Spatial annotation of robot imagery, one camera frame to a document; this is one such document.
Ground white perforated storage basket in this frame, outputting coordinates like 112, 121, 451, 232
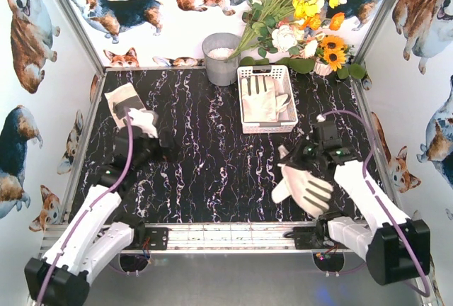
237, 65, 298, 134

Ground artificial flower bouquet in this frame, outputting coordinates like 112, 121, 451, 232
230, 0, 348, 58

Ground white glove with green fingers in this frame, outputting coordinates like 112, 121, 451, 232
275, 93, 291, 115

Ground grey metal bucket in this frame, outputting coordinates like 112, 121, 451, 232
202, 33, 240, 86

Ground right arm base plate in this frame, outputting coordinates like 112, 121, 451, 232
283, 212, 343, 250

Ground sunflower pot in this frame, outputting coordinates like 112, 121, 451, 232
314, 35, 353, 79

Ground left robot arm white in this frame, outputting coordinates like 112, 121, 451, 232
24, 127, 179, 305

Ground white grey glove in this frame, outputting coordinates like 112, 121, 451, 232
241, 75, 277, 123
104, 83, 157, 137

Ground green moss ball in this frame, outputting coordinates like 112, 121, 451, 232
239, 56, 270, 67
336, 63, 366, 80

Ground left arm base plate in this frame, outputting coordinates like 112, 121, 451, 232
128, 227, 169, 251

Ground aluminium front rail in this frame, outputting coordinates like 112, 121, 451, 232
40, 222, 372, 254

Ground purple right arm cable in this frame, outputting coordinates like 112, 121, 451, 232
318, 109, 432, 298

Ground green moss ball left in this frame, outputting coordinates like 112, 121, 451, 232
239, 56, 270, 67

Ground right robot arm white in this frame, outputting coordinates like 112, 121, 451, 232
272, 121, 430, 285

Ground green moss ball right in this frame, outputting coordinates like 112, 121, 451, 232
336, 63, 366, 80

